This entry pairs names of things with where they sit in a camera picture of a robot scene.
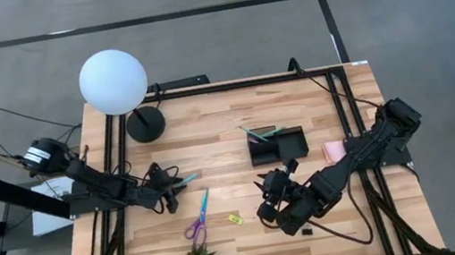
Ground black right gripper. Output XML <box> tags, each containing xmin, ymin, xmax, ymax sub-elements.
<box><xmin>250</xmin><ymin>163</ymin><xmax>310</xmax><ymax>225</ymax></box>

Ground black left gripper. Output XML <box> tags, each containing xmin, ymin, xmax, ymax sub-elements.
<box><xmin>134</xmin><ymin>163</ymin><xmax>192</xmax><ymax>218</ymax></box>

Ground teal pen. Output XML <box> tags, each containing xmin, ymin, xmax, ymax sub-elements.
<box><xmin>239</xmin><ymin>122</ymin><xmax>269</xmax><ymax>147</ymax></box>
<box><xmin>170</xmin><ymin>173</ymin><xmax>201</xmax><ymax>190</ymax></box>

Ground purple handled teal scissors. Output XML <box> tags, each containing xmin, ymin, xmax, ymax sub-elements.
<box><xmin>178</xmin><ymin>187</ymin><xmax>218</xmax><ymax>251</ymax></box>

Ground yellow eraser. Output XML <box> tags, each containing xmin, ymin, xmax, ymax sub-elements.
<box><xmin>227</xmin><ymin>211</ymin><xmax>246</xmax><ymax>227</ymax></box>

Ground black mesh desk organizer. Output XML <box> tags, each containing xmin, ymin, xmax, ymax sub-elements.
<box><xmin>245</xmin><ymin>121</ymin><xmax>311</xmax><ymax>168</ymax></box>

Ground pink sticky note pad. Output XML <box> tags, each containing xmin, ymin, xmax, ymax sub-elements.
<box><xmin>321</xmin><ymin>139</ymin><xmax>349</xmax><ymax>166</ymax></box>

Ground white globe lamp black base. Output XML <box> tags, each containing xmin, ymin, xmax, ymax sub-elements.
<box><xmin>74</xmin><ymin>42</ymin><xmax>170</xmax><ymax>153</ymax></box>

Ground white paper sheets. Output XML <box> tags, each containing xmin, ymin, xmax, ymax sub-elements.
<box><xmin>25</xmin><ymin>175</ymin><xmax>82</xmax><ymax>238</ymax></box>

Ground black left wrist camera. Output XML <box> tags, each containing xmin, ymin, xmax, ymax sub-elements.
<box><xmin>147</xmin><ymin>161</ymin><xmax>166</xmax><ymax>180</ymax></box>

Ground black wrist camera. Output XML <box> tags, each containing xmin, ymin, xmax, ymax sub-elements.
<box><xmin>281</xmin><ymin>157</ymin><xmax>302</xmax><ymax>175</ymax></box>
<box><xmin>147</xmin><ymin>161</ymin><xmax>166</xmax><ymax>180</ymax></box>

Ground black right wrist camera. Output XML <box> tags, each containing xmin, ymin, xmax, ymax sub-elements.
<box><xmin>281</xmin><ymin>157</ymin><xmax>302</xmax><ymax>175</ymax></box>

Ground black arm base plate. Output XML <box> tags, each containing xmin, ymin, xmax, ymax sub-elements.
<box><xmin>343</xmin><ymin>127</ymin><xmax>415</xmax><ymax>174</ymax></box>
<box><xmin>66</xmin><ymin>185</ymin><xmax>131</xmax><ymax>217</ymax></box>

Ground black aluminium table frame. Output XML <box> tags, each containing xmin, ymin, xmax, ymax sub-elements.
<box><xmin>43</xmin><ymin>53</ymin><xmax>446</xmax><ymax>255</ymax></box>

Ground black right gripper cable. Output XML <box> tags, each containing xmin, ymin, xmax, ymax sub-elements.
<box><xmin>302</xmin><ymin>170</ymin><xmax>375</xmax><ymax>254</ymax></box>

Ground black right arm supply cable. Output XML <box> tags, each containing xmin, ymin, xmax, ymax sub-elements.
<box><xmin>287</xmin><ymin>45</ymin><xmax>383</xmax><ymax>121</ymax></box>

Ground black floor cable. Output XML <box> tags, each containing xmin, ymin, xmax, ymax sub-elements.
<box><xmin>0</xmin><ymin>93</ymin><xmax>87</xmax><ymax>163</ymax></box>

